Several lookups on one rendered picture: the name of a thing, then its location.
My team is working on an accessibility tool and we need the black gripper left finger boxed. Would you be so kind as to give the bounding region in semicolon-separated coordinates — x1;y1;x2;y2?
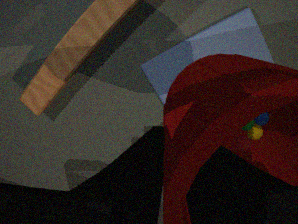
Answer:
0;127;165;224

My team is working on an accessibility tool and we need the yellow marble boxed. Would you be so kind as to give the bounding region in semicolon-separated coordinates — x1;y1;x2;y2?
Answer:
247;124;263;140

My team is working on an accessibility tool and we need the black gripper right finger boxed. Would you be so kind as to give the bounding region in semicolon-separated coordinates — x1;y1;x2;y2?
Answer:
185;145;298;224

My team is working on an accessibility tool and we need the green marble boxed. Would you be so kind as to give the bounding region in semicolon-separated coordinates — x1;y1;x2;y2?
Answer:
242;120;255;131

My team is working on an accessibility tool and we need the brown wooden curved bar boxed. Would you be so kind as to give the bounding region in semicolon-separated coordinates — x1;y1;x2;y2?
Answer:
20;0;144;117

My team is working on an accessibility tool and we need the red cup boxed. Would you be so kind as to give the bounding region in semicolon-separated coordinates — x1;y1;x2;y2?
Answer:
162;53;298;224

